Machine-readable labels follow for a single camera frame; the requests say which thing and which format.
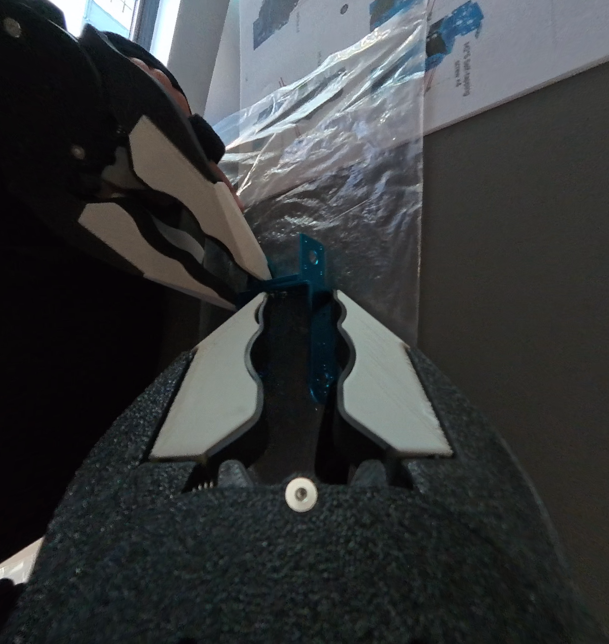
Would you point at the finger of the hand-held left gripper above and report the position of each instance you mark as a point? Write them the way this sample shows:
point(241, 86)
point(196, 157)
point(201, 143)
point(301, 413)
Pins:
point(184, 176)
point(133, 246)

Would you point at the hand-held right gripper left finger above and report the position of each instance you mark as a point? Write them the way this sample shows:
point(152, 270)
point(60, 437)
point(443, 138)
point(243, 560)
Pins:
point(209, 402)

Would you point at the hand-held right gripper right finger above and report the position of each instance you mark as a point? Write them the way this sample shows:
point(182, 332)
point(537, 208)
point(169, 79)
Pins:
point(395, 397)

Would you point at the blue metal bracket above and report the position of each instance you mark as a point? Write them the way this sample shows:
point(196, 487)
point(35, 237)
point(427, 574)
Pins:
point(312, 256)

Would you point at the grey desk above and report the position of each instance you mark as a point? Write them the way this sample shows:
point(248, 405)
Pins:
point(526, 352)

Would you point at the person's left hand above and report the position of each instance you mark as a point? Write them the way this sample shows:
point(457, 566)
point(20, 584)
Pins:
point(231, 193)

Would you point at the bright window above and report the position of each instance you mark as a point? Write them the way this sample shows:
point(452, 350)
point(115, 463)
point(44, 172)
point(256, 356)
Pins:
point(108, 15)

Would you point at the clear plastic bag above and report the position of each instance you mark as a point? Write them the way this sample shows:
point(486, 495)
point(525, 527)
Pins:
point(375, 226)

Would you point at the white instruction manual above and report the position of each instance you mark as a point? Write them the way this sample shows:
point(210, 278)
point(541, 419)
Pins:
point(536, 50)

